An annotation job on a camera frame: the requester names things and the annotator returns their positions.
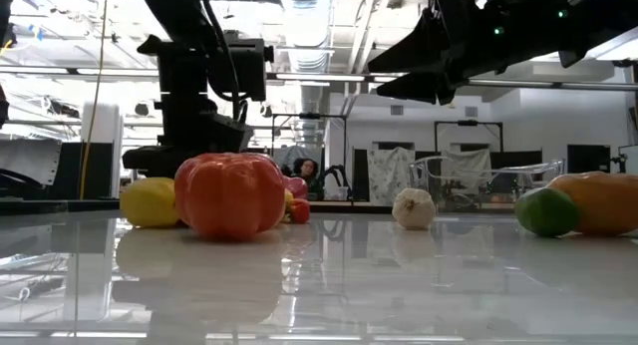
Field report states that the yellow lemon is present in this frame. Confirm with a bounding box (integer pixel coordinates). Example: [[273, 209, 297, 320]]
[[119, 176, 180, 230], [282, 188, 296, 224]]

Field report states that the black table frame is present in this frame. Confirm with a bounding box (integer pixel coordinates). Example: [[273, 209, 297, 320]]
[[0, 197, 514, 216]]

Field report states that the white cloth cover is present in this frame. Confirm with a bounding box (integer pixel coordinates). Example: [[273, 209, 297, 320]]
[[441, 149, 493, 181]]

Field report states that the orange round vegetable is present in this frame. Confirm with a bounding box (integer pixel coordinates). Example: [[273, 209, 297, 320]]
[[546, 171, 638, 236]]

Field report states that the silver ventilation duct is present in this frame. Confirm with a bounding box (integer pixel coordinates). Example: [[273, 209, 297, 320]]
[[276, 0, 334, 147]]

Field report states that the dark red fruit with stem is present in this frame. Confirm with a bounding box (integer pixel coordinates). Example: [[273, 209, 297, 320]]
[[282, 174, 310, 200]]

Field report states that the silver overhead frame bar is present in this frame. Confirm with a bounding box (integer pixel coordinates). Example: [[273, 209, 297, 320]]
[[0, 64, 638, 93]]

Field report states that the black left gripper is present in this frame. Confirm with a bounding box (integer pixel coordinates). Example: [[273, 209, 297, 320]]
[[217, 32, 275, 103]]

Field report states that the small red orange fruit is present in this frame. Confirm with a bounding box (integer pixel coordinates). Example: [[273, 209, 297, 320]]
[[290, 197, 312, 225]]

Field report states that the orange-red tomato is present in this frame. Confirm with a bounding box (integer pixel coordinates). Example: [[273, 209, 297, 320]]
[[173, 152, 287, 242]]

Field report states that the white garlic bulb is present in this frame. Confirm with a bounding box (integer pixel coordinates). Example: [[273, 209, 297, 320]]
[[391, 186, 438, 231]]

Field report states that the patterned cloth cover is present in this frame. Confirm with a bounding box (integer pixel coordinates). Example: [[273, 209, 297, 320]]
[[367, 147, 416, 206]]

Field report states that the black background rig frame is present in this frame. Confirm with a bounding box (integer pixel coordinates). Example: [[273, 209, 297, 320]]
[[433, 119, 504, 155], [271, 112, 349, 199]]

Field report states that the person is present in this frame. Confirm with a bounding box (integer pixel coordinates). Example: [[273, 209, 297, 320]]
[[292, 157, 326, 200]]

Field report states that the yellow cable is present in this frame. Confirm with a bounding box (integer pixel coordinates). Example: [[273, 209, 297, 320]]
[[78, 0, 111, 201]]

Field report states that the green lime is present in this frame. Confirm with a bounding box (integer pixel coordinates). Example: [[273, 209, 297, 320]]
[[513, 186, 581, 238]]

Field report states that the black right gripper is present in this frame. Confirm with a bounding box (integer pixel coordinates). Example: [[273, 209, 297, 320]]
[[366, 0, 543, 108]]

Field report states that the grey perforated panel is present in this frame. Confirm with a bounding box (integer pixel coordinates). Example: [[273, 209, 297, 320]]
[[0, 138, 64, 186]]

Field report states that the clear plastic basket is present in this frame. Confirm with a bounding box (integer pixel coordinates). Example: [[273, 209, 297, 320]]
[[408, 155, 567, 211]]

